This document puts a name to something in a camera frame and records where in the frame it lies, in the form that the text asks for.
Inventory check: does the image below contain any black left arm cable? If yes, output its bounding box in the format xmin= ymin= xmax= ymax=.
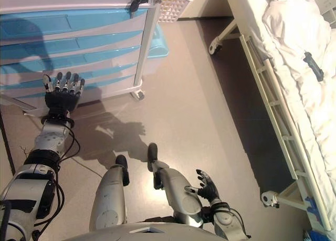
xmin=31 ymin=128 xmax=81 ymax=234

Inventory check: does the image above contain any black bed remote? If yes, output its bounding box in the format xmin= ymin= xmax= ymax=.
xmin=302 ymin=51 xmax=325 ymax=82

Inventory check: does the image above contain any light blue waste bin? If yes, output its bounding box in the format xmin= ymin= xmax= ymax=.
xmin=145 ymin=24 xmax=171 ymax=61

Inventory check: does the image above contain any grey robot torso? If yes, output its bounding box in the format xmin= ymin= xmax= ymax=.
xmin=44 ymin=221 xmax=218 ymax=241

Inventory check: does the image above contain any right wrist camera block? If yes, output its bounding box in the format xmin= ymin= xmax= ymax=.
xmin=202 ymin=206 xmax=215 ymax=223

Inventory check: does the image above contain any black key bunch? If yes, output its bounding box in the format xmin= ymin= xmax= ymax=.
xmin=128 ymin=0 xmax=150 ymax=16

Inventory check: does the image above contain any cream bed side rail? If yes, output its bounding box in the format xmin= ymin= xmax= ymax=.
xmin=239 ymin=34 xmax=332 ymax=232

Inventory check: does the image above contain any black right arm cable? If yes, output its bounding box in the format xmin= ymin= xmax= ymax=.
xmin=225 ymin=208 xmax=249 ymax=240

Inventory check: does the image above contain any blue white cart drawer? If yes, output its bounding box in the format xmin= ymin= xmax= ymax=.
xmin=0 ymin=29 xmax=147 ymax=65
xmin=0 ymin=74 xmax=140 ymax=99
xmin=0 ymin=45 xmax=144 ymax=79
xmin=0 ymin=61 xmax=142 ymax=91
xmin=0 ymin=8 xmax=150 ymax=45

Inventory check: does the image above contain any white bed caster wheel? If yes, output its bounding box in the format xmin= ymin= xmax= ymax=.
xmin=208 ymin=36 xmax=224 ymax=55
xmin=260 ymin=190 xmax=281 ymax=208

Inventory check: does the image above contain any thick black cable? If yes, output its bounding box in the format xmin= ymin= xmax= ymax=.
xmin=0 ymin=200 xmax=13 ymax=241

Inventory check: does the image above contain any grey cart caster wheel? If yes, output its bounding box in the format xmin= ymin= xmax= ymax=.
xmin=130 ymin=89 xmax=145 ymax=102

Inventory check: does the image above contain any white bed frame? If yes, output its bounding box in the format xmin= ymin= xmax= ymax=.
xmin=208 ymin=0 xmax=336 ymax=233

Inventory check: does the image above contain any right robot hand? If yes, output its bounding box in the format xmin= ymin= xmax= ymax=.
xmin=185 ymin=169 xmax=219 ymax=200

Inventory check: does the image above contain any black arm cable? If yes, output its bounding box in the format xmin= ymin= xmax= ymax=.
xmin=31 ymin=128 xmax=81 ymax=234
xmin=225 ymin=208 xmax=249 ymax=240

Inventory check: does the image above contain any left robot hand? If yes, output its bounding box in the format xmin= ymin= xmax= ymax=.
xmin=43 ymin=71 xmax=86 ymax=116

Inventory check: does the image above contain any white medical cart body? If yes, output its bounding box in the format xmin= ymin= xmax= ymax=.
xmin=0 ymin=0 xmax=165 ymax=117

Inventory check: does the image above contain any blue tape patch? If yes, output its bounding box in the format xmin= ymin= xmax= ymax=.
xmin=303 ymin=195 xmax=327 ymax=216

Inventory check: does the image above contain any white duvet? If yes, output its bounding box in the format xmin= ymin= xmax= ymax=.
xmin=259 ymin=0 xmax=336 ymax=215

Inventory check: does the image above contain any blue white striped object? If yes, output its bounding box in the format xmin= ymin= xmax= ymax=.
xmin=301 ymin=225 xmax=324 ymax=241

